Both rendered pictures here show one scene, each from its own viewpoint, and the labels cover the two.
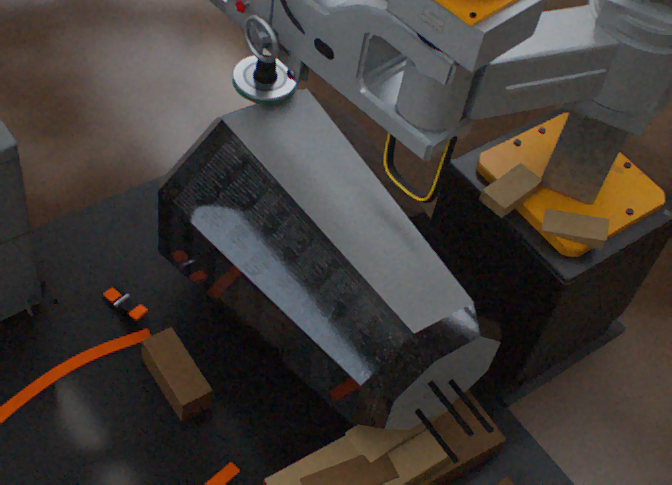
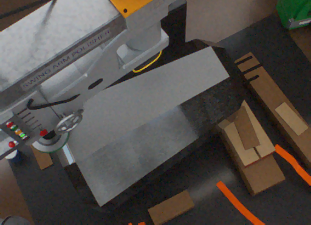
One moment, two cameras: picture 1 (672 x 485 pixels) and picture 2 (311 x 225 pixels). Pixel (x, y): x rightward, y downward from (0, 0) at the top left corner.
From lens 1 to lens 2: 1.85 m
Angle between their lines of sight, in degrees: 36
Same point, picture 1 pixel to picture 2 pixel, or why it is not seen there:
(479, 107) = not seen: hidden behind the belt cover
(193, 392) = (187, 199)
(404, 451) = not seen: hidden behind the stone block
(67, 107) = not seen: outside the picture
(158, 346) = (159, 216)
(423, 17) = (151, 9)
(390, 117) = (145, 55)
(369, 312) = (211, 96)
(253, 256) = (159, 154)
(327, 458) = (234, 135)
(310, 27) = (82, 88)
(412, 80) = (148, 33)
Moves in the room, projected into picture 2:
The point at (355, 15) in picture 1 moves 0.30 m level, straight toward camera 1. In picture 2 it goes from (105, 55) to (173, 70)
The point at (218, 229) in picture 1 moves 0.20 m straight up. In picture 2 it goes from (136, 172) to (133, 165)
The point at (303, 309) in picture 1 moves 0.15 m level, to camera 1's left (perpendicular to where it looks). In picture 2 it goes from (195, 131) to (189, 155)
